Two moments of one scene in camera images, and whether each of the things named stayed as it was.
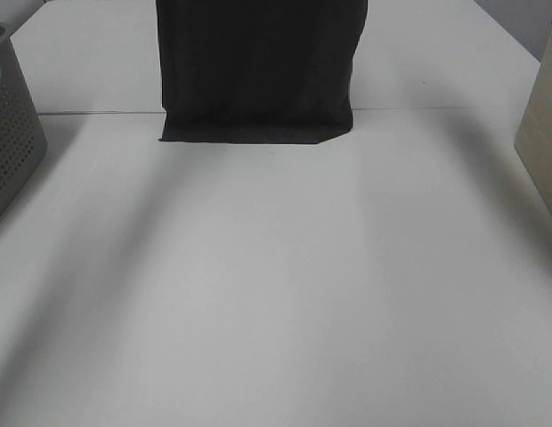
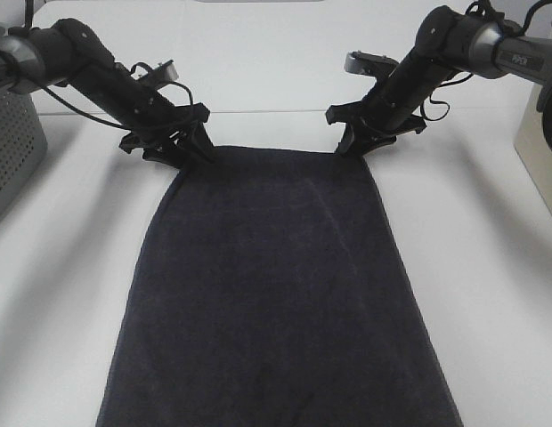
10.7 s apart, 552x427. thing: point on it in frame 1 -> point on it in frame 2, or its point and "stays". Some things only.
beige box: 538,141 stays
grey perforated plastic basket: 18,135 stays
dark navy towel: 262,71 -> 269,296
